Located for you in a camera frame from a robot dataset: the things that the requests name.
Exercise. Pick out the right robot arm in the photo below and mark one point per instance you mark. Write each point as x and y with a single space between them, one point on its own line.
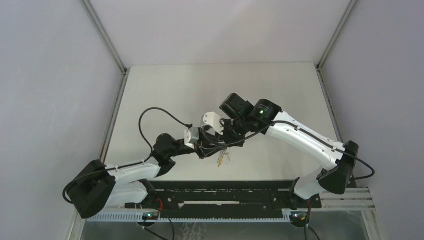
336 159

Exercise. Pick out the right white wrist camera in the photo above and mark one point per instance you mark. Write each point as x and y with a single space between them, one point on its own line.
213 120

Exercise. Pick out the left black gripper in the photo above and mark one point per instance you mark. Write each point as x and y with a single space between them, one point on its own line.
203 147

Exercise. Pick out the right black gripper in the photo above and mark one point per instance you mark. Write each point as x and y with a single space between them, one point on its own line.
225 138

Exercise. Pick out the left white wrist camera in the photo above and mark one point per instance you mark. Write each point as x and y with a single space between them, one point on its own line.
191 137

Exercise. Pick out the aluminium frame post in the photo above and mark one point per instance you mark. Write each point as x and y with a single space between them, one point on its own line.
94 17
337 33

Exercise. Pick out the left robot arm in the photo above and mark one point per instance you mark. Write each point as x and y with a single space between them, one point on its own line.
99 186

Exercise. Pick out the right aluminium frame post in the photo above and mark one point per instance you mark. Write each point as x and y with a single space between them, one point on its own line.
337 33

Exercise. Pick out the left aluminium frame post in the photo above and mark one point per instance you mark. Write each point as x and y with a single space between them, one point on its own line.
94 17

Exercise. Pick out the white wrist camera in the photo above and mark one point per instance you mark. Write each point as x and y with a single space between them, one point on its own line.
191 137
213 120

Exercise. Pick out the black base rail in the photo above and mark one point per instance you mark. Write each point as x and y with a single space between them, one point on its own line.
225 200

